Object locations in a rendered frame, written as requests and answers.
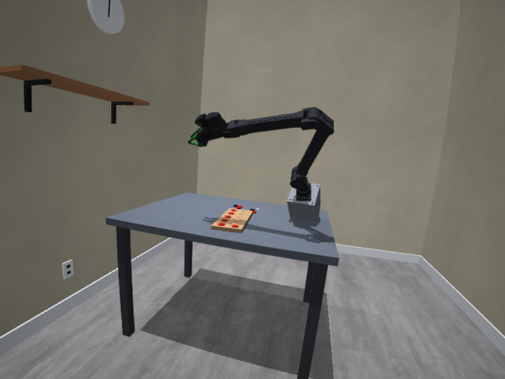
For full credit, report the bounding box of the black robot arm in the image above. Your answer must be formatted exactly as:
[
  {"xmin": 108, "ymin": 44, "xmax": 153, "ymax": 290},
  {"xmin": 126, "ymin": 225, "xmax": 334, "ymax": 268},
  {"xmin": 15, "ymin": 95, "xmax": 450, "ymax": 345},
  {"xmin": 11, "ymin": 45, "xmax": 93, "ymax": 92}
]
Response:
[{"xmin": 195, "ymin": 107, "xmax": 334, "ymax": 201}]

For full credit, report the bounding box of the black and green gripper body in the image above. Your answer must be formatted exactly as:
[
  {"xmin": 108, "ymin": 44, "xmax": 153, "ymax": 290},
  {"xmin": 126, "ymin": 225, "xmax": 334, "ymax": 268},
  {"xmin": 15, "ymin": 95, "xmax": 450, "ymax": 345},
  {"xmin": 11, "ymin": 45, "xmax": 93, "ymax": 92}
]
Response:
[{"xmin": 196, "ymin": 128, "xmax": 215, "ymax": 147}]

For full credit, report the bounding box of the tan tray with round pockets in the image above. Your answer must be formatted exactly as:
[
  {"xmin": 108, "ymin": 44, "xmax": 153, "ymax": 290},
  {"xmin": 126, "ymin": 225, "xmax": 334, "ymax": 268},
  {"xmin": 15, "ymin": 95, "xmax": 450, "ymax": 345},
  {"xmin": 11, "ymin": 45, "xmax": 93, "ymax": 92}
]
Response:
[{"xmin": 211, "ymin": 208, "xmax": 253, "ymax": 233}]

